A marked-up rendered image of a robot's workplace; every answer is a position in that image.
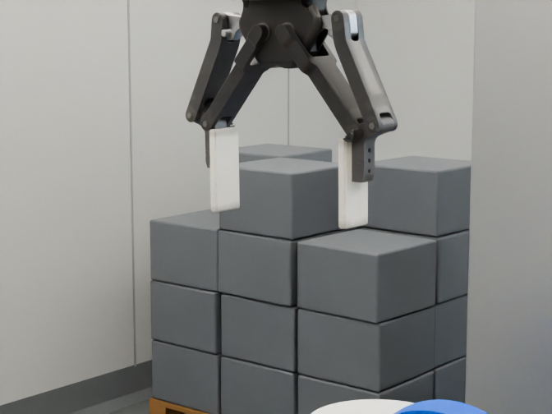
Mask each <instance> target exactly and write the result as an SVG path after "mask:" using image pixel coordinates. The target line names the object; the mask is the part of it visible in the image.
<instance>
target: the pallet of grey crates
mask: <svg viewBox="0 0 552 414"><path fill-rule="evenodd" d="M238 149H239V196H240V207H239V209H232V210H228V211H223V212H218V213H214V212H212V211H211V209H205V210H201V211H196V212H191V213H187V214H179V215H174V216H169V217H165V218H157V219H152V220H150V221H149V229H150V277H151V279H152V280H151V281H150V304H151V338H152V339H154V340H153V341H152V379H153V397H152V398H150V399H149V414H311V413H312V412H314V411H315V410H317V409H319V408H321V407H325V406H328V405H330V404H334V403H340V402H346V401H352V400H363V399H387V400H398V401H404V402H410V403H418V402H422V401H427V400H436V399H442V400H451V401H456V402H460V403H465V390H466V358H467V294H468V261H469V229H470V196H471V164H472V161H469V160H459V159H442V158H431V157H422V156H407V157H401V158H395V159H385V160H379V161H375V176H374V179H373V181H371V182H368V223H367V224H366V225H362V226H359V227H354V228H348V229H341V228H340V227H339V226H338V163H332V150H331V149H325V148H314V147H304V146H294V145H275V144H262V145H249V146H242V147H238Z"/></svg>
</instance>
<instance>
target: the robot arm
mask: <svg viewBox="0 0 552 414"><path fill-rule="evenodd" d="M242 2H243V10H242V14H241V15H240V14H239V13H238V12H215V13H214V14H213V16H212V21H211V35H210V42H209V46H208V48H207V51H206V54H205V57H204V60H203V62H202V65H201V68H200V72H199V75H198V77H197V80H196V83H195V87H194V89H193V92H192V95H191V99H190V102H189V104H188V107H187V110H186V119H187V121H188V122H195V123H197V124H198V125H200V126H201V127H202V129H203V130H204V131H205V154H206V156H205V162H206V165H207V168H210V194H211V211H212V212H214V213H218V212H223V211H228V210H232V209H239V207H240V196H239V149H238V128H237V127H235V125H233V126H230V125H232V124H233V123H232V121H233V120H234V118H235V117H236V115H237V114H238V112H239V111H240V109H241V108H242V105H243V104H244V103H245V102H246V100H247V98H248V96H249V95H250V93H251V91H252V90H253V89H254V87H255V85H256V84H257V82H258V80H259V79H260V78H261V76H262V74H263V73H264V72H265V71H268V69H270V68H276V67H282V68H288V69H293V68H299V69H300V71H301V72H303V73H304V74H306V75H308V76H309V78H310V80H311V81H312V83H313V84H314V86H315V88H316V89H317V90H318V92H319V93H320V95H321V97H322V98H323V100H324V101H325V102H326V104H327V105H328V107H329V109H330V111H331V112H332V114H333V115H334V116H335V118H336V119H337V121H338V123H339V124H340V126H341V127H342V129H343V130H344V132H345V133H346V136H345V137H346V138H339V140H338V226H339V227H340V228H341V229H348V228H354V227H359V226H362V225H366V224H367V223H368V182H371V181H373V179H374V176H375V140H376V138H377V137H378V136H380V135H383V134H385V133H387V132H390V131H395V130H396V129H397V127H398V121H397V118H396V117H395V114H394V112H393V109H392V106H391V104H390V102H389V98H388V96H387V94H386V92H385V89H384V86H383V84H382V81H381V79H380V76H379V73H378V72H377V69H376V67H375V64H374V61H373V59H372V56H371V55H370V51H369V49H368V47H367V44H366V41H365V36H364V27H363V18H362V14H361V12H360V11H357V10H340V11H334V12H333V13H332V14H329V12H328V9H327V0H242ZM242 36H243V37H244V39H245V40H246V42H245V43H244V44H243V46H242V47H241V50H240V51H239V53H238V55H237V50H238V48H239V44H240V40H241V37H242ZM327 36H329V37H331V38H332V39H333V43H334V47H335V49H336V52H337V54H338V58H339V60H340V62H341V64H342V67H343V70H344V72H345V75H346V77H347V80H348V82H347V80H346V79H345V77H344V76H343V74H342V72H341V71H340V70H339V69H338V67H337V65H336V63H337V59H336V57H335V56H334V55H333V53H332V52H331V50H330V49H329V47H328V45H327V44H326V43H325V39H326V37H327ZM236 55H237V56H236ZM234 62H235V66H234V68H233V69H232V65H233V63H234ZM231 69H232V71H231ZM230 71H231V72H230ZM348 83H349V84H348ZM203 105H204V106H203Z"/></svg>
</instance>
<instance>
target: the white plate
mask: <svg viewBox="0 0 552 414"><path fill-rule="evenodd" d="M413 403H414V402H404V401H398V400H387V399H363V400H352V401H346V402H337V403H334V404H330V405H328V406H325V407H321V408H319V409H317V410H315V411H314V412H312V413H311V414H394V413H395V412H397V411H399V410H400V409H402V408H404V407H406V406H409V405H411V404H413Z"/></svg>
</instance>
